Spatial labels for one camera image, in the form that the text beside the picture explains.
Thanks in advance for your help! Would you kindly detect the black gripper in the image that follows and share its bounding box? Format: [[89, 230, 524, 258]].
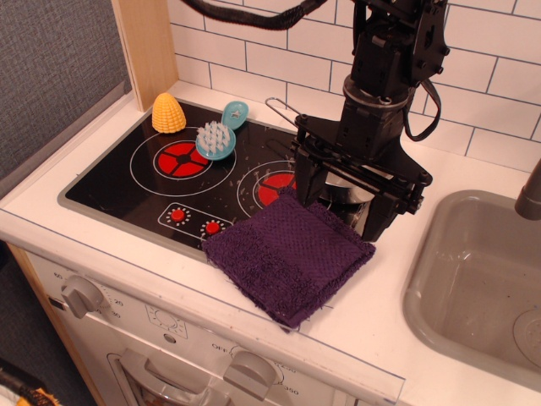
[[295, 97, 432, 242]]

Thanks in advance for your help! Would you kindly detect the teal brush with white bristles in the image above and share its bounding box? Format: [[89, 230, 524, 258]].
[[195, 101, 249, 161]]

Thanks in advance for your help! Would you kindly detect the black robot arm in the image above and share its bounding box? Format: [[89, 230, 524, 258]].
[[292, 1, 450, 242]]

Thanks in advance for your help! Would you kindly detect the purple folded cloth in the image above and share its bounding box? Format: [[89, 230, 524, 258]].
[[202, 188, 375, 329]]

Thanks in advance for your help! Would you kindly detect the stainless steel pot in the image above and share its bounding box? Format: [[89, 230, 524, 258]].
[[265, 96, 374, 205]]

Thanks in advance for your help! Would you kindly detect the right red stove knob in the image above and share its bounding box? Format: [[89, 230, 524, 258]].
[[205, 222, 221, 235]]

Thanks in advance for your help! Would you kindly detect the red stove knob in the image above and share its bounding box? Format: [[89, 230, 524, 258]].
[[205, 222, 221, 235], [170, 208, 186, 222]]

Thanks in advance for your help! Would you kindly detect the grey sink basin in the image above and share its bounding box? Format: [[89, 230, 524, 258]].
[[403, 190, 540, 391]]

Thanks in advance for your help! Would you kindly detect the left red stove knob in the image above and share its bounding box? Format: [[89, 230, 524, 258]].
[[170, 208, 186, 222]]

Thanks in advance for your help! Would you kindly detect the grey faucet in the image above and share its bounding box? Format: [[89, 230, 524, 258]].
[[515, 160, 541, 221]]

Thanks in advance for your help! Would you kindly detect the black toy stovetop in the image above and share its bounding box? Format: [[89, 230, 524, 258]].
[[58, 101, 296, 261]]

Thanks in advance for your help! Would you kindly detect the yellow toy corn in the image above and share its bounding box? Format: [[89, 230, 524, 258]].
[[151, 93, 187, 134]]

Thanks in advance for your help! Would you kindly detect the grey right oven knob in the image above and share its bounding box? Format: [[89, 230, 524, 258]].
[[223, 351, 277, 401]]

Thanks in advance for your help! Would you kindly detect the grey oven knob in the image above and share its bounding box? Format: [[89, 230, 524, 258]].
[[223, 351, 277, 401], [61, 276, 104, 319]]

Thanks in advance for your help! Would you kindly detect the white toy oven front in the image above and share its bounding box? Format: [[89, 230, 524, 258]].
[[28, 254, 404, 405]]

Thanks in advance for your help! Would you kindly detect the grey left oven knob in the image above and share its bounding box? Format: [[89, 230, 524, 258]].
[[61, 276, 104, 319]]

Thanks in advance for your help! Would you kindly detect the black sleeved cable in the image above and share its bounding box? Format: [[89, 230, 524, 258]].
[[181, 0, 329, 32]]

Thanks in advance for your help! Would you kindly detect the wooden side post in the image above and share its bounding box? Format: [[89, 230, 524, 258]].
[[112, 0, 178, 112]]

